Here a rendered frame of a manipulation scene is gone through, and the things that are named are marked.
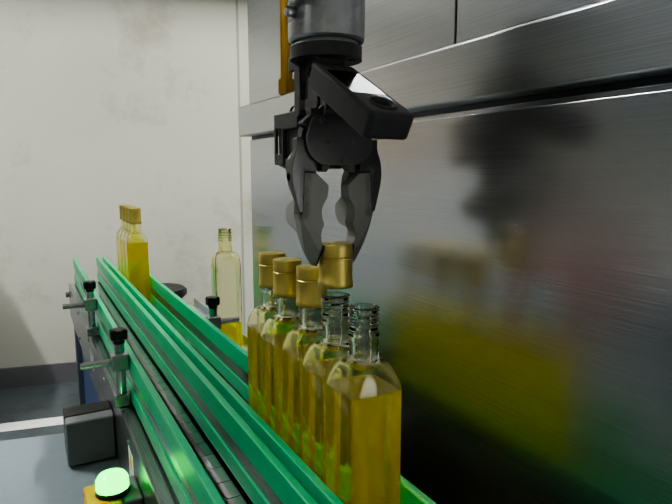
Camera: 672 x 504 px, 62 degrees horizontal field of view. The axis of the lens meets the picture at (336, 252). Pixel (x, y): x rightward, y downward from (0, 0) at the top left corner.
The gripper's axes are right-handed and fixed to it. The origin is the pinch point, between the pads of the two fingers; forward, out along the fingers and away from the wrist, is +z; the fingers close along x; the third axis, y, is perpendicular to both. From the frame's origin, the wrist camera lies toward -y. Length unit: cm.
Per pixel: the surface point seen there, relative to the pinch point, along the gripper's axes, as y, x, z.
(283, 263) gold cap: 10.4, 1.2, 2.5
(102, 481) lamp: 28.5, 20.2, 33.4
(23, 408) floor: 285, 35, 118
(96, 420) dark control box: 54, 18, 35
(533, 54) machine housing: -12.5, -12.8, -18.1
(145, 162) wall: 308, -38, -14
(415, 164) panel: 3.2, -12.0, -8.8
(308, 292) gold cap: 4.6, 0.9, 4.9
